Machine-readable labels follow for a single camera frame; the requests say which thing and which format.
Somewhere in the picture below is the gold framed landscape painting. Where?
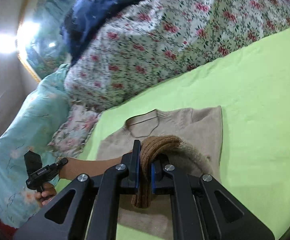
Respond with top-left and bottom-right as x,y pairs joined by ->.
16,0 -> 76,82

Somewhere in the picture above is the lime green bed sheet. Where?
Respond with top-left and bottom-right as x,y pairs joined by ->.
79,28 -> 290,239

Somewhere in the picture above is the person's left hand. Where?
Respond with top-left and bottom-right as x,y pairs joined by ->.
34,183 -> 57,207

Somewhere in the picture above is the beige knit sweater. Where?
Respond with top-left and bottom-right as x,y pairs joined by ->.
97,106 -> 223,239

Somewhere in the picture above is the red floral white quilt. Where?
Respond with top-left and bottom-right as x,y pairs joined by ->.
63,0 -> 290,111

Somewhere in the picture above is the teal floral pillow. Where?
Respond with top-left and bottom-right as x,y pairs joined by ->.
0,64 -> 70,228

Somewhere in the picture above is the pastel floral ruffled pillow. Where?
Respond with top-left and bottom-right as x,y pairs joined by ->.
48,105 -> 101,159

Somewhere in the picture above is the dark blue blanket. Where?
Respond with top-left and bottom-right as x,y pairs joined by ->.
60,0 -> 143,64

